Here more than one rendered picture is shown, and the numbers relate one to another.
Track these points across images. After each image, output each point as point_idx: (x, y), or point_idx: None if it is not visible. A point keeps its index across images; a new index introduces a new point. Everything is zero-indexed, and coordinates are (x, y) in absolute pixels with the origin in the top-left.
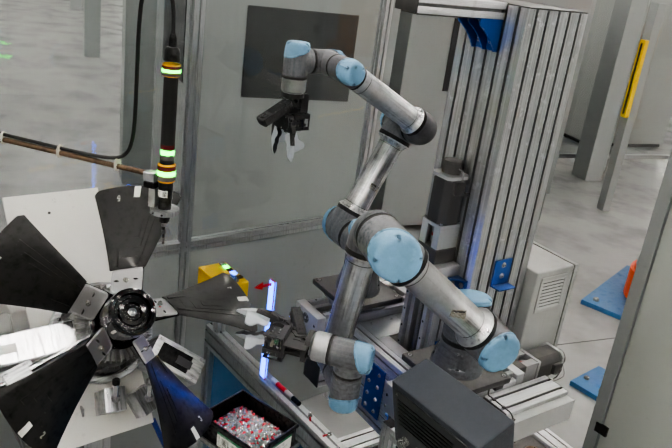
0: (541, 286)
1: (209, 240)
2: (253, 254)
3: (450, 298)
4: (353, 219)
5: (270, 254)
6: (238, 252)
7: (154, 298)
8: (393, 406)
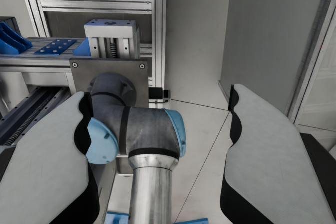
0: None
1: (328, 1)
2: (289, 61)
3: None
4: (127, 146)
5: (281, 80)
6: (298, 44)
7: None
8: None
